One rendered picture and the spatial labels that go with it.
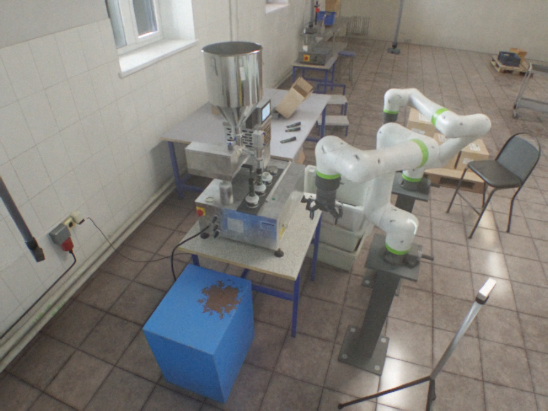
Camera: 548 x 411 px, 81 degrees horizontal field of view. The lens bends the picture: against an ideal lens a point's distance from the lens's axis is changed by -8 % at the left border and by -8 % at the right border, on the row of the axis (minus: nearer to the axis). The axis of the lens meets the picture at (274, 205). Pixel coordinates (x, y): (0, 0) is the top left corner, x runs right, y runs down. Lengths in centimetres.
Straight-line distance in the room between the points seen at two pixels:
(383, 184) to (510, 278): 206
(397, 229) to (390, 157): 52
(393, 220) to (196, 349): 115
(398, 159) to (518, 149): 254
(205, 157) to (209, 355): 99
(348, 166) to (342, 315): 173
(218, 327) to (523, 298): 246
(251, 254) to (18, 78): 174
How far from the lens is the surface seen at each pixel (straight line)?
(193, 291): 206
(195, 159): 184
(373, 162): 114
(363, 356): 253
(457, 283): 320
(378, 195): 169
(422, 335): 276
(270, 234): 189
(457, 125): 198
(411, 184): 235
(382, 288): 197
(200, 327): 191
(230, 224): 196
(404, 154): 131
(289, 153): 296
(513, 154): 375
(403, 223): 167
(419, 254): 184
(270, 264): 195
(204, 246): 209
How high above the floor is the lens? 217
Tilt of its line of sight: 37 degrees down
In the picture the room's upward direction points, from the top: straight up
